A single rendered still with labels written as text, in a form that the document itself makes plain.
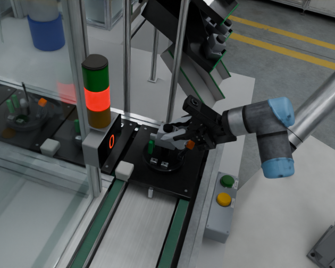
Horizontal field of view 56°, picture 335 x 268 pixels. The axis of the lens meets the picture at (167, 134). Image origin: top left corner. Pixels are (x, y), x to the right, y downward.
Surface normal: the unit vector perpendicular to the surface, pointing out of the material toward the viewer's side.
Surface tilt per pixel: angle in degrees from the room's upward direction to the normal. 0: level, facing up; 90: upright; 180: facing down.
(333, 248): 90
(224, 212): 0
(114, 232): 0
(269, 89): 0
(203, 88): 45
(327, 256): 90
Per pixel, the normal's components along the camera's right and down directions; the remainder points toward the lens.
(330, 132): 0.10, -0.69
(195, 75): 0.69, -0.22
